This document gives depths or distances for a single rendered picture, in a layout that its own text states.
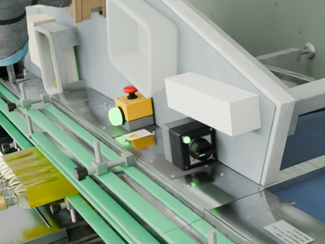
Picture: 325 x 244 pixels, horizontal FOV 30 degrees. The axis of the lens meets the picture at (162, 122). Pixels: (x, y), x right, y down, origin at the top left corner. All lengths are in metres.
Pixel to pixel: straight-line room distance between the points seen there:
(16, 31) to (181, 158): 0.61
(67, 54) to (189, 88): 0.80
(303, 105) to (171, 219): 0.32
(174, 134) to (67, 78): 0.76
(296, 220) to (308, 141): 0.38
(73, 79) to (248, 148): 0.89
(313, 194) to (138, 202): 0.32
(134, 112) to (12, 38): 0.38
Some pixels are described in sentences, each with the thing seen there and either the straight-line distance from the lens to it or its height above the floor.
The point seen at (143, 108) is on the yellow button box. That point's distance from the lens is 1.46.
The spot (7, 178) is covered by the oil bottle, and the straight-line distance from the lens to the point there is 1.68.
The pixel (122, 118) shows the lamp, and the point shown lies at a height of 0.83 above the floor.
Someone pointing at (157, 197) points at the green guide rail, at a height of 0.91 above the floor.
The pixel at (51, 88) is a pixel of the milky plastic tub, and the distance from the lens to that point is 2.04.
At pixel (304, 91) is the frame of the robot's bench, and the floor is 0.64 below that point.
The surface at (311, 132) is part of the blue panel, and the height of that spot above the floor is 0.49.
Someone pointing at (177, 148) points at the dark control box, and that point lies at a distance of 1.20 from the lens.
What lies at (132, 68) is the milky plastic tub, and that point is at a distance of 1.41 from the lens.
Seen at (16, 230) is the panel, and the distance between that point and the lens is 1.72.
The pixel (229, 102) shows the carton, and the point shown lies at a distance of 1.04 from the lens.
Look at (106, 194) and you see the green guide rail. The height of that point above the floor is 0.94.
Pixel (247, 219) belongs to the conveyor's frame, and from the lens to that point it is 1.03.
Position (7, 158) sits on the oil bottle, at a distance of 1.79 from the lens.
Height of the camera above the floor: 1.33
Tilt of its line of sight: 23 degrees down
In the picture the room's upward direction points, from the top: 106 degrees counter-clockwise
